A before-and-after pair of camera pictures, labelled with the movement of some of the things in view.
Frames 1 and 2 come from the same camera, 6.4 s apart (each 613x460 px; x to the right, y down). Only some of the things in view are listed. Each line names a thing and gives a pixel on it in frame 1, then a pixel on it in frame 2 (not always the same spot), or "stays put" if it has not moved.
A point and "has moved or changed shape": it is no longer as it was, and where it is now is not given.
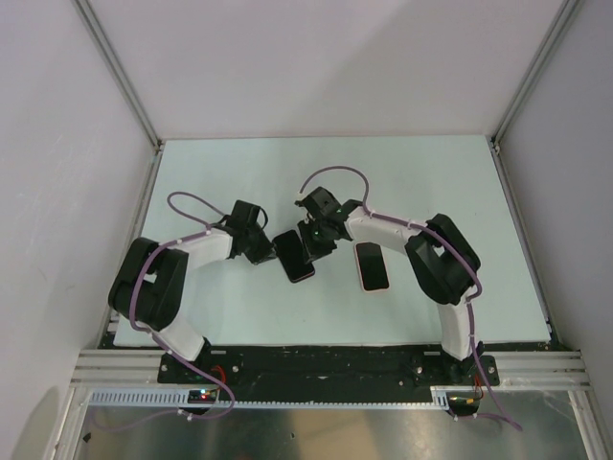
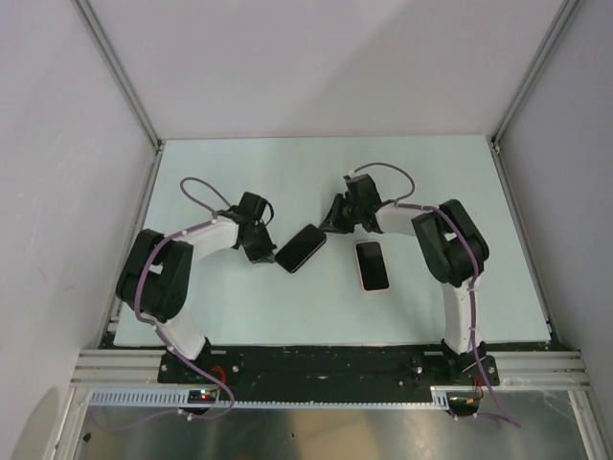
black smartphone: x=291 y=253 has moved or changed shape
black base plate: x=329 y=366 stays put
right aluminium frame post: x=533 y=72 stays put
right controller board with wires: x=465 y=403 stays put
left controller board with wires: x=202 y=396 stays put
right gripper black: x=312 y=250 -> x=332 y=222
